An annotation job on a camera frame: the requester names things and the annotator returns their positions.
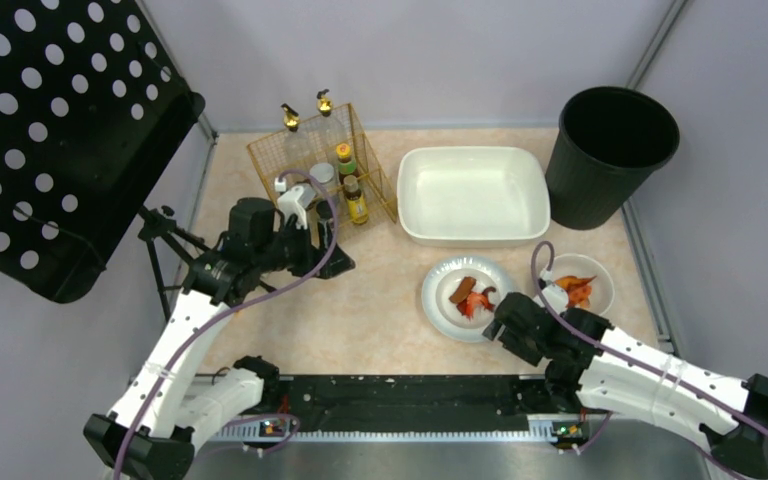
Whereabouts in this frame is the small yellow spice jar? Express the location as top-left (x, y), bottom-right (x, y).
top-left (343, 175), bottom-right (369, 225)

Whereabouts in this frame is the white plate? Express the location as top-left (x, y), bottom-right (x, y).
top-left (421, 256), bottom-right (518, 343)

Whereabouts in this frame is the white bowl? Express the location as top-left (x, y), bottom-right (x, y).
top-left (538, 253), bottom-right (615, 316)

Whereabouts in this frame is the sauce bottle yellow cap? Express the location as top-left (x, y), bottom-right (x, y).
top-left (335, 142), bottom-right (358, 185)

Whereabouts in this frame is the oil bottle with dark liquid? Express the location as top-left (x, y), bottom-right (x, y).
top-left (279, 101), bottom-right (316, 180)

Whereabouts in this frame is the clear oil bottle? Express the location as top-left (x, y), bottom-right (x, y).
top-left (314, 89), bottom-right (352, 167)

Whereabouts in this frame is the small black cap jar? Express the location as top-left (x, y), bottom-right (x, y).
top-left (315, 200), bottom-right (335, 229)

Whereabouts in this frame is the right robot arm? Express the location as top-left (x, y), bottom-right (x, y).
top-left (482, 292), bottom-right (768, 479)

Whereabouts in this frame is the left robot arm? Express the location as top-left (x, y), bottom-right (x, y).
top-left (83, 194), bottom-right (355, 479)

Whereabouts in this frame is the red crab toy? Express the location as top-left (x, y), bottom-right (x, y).
top-left (456, 286), bottom-right (497, 321)

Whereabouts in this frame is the orange shrimp in bowl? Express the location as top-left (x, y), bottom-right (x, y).
top-left (554, 275), bottom-right (596, 309)

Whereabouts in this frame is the brown food piece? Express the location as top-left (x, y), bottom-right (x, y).
top-left (449, 276), bottom-right (477, 305)

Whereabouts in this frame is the white rectangular basin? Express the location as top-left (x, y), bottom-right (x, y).
top-left (396, 146), bottom-right (551, 248)

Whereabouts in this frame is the black tripod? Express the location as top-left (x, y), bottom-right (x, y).
top-left (137, 205), bottom-right (279, 319)

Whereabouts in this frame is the black trash bin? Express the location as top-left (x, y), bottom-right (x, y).
top-left (545, 86), bottom-right (680, 230)

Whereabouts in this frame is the black perforated panel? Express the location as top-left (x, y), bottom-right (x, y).
top-left (0, 1), bottom-right (205, 304)

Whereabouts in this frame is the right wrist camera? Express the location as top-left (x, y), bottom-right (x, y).
top-left (534, 270), bottom-right (569, 315)

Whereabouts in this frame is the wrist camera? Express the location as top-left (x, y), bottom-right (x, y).
top-left (534, 270), bottom-right (569, 315)
top-left (274, 178), bottom-right (317, 230)

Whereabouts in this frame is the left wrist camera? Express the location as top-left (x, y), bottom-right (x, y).
top-left (274, 178), bottom-right (317, 230)

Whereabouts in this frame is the gold wire rack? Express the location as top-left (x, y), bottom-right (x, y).
top-left (247, 103), bottom-right (398, 242)

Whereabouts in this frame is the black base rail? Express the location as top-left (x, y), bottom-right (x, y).
top-left (249, 375), bottom-right (559, 434)

